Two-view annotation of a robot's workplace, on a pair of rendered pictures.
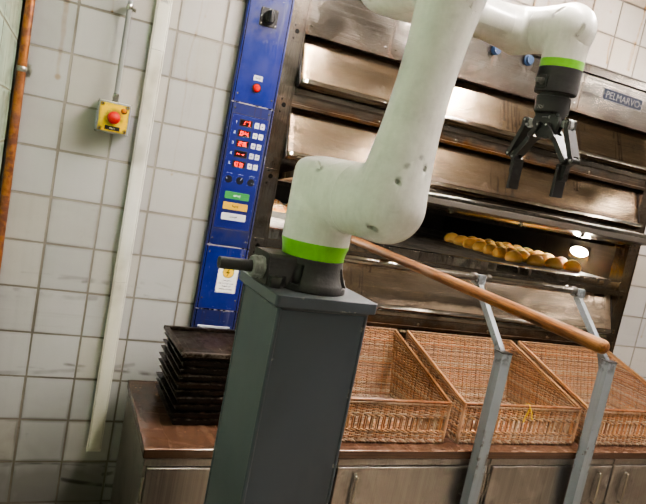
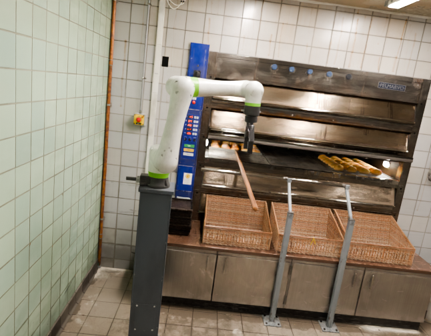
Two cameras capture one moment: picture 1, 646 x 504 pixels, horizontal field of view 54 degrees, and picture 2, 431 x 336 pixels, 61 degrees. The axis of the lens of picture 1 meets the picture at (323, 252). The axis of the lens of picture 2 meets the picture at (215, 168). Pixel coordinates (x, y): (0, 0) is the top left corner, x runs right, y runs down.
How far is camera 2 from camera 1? 132 cm
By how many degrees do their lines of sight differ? 22
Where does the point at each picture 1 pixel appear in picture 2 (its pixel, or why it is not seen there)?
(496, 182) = (315, 133)
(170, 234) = not seen: hidden behind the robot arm
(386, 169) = (159, 151)
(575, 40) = (251, 96)
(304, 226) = (150, 167)
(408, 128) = (165, 139)
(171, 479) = not seen: hidden behind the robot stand
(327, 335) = (157, 201)
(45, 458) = (125, 243)
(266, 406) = (139, 221)
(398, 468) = (245, 258)
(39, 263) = (119, 173)
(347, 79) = not seen: hidden behind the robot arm
